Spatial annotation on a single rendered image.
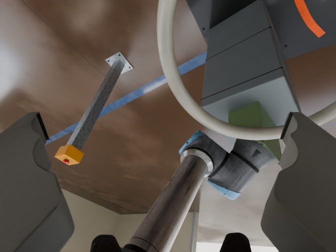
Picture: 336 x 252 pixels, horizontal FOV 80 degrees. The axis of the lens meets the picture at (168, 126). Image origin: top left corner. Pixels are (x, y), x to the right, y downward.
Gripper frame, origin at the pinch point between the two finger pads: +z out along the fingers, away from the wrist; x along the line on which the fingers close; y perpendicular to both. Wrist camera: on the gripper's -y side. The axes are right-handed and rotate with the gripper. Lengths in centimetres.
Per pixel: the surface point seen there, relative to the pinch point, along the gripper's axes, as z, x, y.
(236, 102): 78, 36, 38
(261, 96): 74, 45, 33
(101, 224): 365, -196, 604
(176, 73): 28.7, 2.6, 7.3
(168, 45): 28.3, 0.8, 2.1
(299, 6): 142, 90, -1
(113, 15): 175, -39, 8
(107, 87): 153, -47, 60
